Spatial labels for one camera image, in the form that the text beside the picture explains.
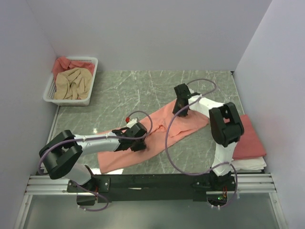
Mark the salmon pink t shirt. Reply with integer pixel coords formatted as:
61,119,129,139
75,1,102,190
97,100,208,174

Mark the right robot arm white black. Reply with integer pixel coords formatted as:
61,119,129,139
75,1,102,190
173,83,244,190

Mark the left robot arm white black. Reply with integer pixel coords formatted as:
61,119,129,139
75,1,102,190
38,122,147,192

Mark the black base beam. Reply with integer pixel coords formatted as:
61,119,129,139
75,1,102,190
66,173,239,206

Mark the beige crumpled t shirt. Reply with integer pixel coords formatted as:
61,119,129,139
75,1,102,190
53,68,92,100

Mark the folded dark red t shirt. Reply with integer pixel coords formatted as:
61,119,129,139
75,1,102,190
233,114,266,160

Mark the white plastic basket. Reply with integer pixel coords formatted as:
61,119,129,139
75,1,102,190
43,57,98,106

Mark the dusty red crumpled t shirt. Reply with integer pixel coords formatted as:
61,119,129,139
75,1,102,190
52,56,95,77

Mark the folded white t shirt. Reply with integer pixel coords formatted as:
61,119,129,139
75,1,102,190
232,157,267,171

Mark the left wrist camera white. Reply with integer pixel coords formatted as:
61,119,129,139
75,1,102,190
125,116,139,128

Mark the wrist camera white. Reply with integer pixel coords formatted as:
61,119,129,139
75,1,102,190
125,116,139,128
189,88,202,98

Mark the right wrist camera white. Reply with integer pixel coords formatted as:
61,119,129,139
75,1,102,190
189,88,202,98

